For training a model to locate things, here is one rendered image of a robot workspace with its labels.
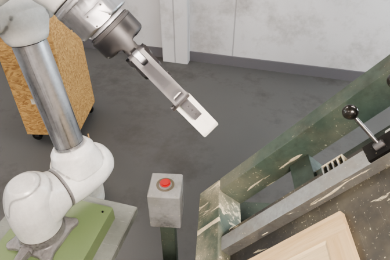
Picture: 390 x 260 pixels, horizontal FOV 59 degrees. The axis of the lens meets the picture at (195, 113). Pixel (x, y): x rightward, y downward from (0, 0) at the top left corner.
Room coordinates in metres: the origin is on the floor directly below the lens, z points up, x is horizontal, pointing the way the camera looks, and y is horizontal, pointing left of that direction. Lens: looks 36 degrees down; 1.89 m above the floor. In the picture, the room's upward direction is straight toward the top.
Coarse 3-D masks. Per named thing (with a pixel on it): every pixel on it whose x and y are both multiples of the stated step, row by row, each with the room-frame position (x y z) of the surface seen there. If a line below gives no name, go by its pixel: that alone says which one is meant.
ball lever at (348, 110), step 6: (348, 108) 0.67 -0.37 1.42; (354, 108) 0.66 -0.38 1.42; (342, 114) 0.67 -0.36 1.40; (348, 114) 0.66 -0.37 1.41; (354, 114) 0.65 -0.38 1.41; (360, 126) 0.65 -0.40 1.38; (366, 132) 0.64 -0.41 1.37; (372, 138) 0.62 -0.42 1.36; (378, 144) 0.61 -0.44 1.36; (384, 144) 0.61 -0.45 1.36
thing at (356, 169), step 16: (352, 160) 0.63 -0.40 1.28; (384, 160) 0.59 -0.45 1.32; (320, 176) 0.65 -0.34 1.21; (336, 176) 0.62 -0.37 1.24; (352, 176) 0.59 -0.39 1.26; (368, 176) 0.59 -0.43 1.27; (304, 192) 0.63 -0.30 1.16; (320, 192) 0.60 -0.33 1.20; (336, 192) 0.60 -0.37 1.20; (272, 208) 0.64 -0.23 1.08; (288, 208) 0.61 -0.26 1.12; (304, 208) 0.60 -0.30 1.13; (256, 224) 0.63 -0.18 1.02; (272, 224) 0.61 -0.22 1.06; (224, 240) 0.64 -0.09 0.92; (240, 240) 0.61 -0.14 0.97; (256, 240) 0.61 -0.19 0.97
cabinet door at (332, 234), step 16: (320, 224) 0.53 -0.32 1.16; (336, 224) 0.51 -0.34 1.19; (288, 240) 0.54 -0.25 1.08; (304, 240) 0.51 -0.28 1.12; (320, 240) 0.49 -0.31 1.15; (336, 240) 0.47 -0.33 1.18; (352, 240) 0.46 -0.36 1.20; (256, 256) 0.55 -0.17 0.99; (272, 256) 0.52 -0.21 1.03; (288, 256) 0.50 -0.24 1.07; (304, 256) 0.48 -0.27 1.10; (320, 256) 0.46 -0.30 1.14; (336, 256) 0.44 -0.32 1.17; (352, 256) 0.42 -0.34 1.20
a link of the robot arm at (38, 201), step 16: (16, 176) 0.76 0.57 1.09; (32, 176) 0.76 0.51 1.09; (48, 176) 0.80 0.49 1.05; (16, 192) 0.70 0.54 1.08; (32, 192) 0.71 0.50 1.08; (48, 192) 0.73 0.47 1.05; (64, 192) 0.76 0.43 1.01; (16, 208) 0.67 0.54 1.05; (32, 208) 0.68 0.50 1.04; (48, 208) 0.70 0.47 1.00; (64, 208) 0.74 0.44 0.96; (16, 224) 0.66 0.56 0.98; (32, 224) 0.66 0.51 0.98; (48, 224) 0.69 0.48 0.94; (32, 240) 0.66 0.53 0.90
